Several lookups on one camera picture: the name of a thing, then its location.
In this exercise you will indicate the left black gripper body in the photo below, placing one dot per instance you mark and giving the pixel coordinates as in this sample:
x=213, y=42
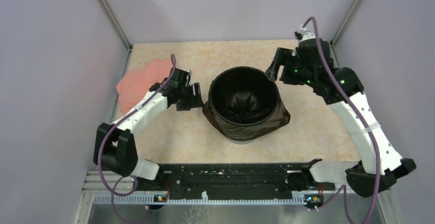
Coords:
x=186, y=93

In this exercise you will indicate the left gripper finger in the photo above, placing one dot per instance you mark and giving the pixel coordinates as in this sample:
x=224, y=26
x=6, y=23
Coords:
x=197, y=98
x=188, y=106

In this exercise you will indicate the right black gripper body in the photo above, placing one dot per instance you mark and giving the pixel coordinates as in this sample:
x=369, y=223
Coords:
x=293, y=73

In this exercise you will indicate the black plastic trash bag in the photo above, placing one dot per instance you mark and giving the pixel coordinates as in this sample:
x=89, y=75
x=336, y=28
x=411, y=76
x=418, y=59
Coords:
x=243, y=100

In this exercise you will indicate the grey plastic trash bin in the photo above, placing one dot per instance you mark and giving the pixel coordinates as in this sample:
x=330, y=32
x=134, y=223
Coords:
x=243, y=138

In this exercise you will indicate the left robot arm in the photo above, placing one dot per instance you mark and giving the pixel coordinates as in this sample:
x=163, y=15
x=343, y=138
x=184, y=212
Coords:
x=115, y=148

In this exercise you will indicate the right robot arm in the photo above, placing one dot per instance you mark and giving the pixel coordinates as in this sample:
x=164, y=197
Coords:
x=344, y=94

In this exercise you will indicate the pink folded cloth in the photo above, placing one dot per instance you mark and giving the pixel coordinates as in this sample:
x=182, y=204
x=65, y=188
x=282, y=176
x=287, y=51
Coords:
x=136, y=83

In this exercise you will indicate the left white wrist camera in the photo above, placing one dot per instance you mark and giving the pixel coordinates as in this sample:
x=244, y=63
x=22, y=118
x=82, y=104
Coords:
x=188, y=74

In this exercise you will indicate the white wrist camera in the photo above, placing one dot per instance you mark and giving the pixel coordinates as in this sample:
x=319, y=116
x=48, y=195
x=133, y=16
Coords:
x=188, y=74
x=305, y=37

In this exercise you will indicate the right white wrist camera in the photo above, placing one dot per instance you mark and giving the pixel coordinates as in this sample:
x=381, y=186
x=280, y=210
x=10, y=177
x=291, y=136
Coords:
x=305, y=37

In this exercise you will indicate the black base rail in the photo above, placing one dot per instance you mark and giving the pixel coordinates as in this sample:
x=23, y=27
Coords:
x=267, y=181

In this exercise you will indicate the right aluminium corner post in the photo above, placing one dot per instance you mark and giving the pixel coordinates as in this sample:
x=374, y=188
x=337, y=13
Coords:
x=345, y=22

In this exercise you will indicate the aluminium corner post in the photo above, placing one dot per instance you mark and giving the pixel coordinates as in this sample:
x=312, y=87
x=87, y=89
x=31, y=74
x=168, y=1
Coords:
x=345, y=22
x=110, y=15

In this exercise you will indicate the left aluminium corner post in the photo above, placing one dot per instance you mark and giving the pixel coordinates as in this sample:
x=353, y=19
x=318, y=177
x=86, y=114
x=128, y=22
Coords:
x=110, y=15

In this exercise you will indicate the aluminium front frame rail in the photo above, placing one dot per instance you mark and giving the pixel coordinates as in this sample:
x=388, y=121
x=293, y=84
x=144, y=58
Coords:
x=94, y=183

